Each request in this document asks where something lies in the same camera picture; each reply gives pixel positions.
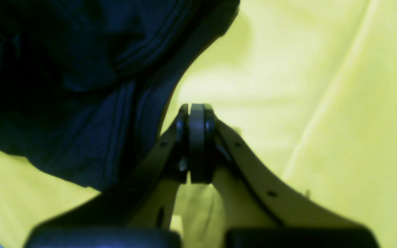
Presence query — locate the dark navy T-shirt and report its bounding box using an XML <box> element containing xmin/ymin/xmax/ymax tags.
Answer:
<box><xmin>0</xmin><ymin>0</ymin><xmax>240</xmax><ymax>191</ymax></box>

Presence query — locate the yellow table cloth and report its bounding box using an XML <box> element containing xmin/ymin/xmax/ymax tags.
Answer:
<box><xmin>0</xmin><ymin>0</ymin><xmax>397</xmax><ymax>248</ymax></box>

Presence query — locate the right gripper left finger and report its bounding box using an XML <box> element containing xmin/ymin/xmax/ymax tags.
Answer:
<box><xmin>25</xmin><ymin>104</ymin><xmax>189</xmax><ymax>248</ymax></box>

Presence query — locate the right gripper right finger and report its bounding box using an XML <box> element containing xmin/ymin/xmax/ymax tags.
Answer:
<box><xmin>198</xmin><ymin>104</ymin><xmax>378</xmax><ymax>248</ymax></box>

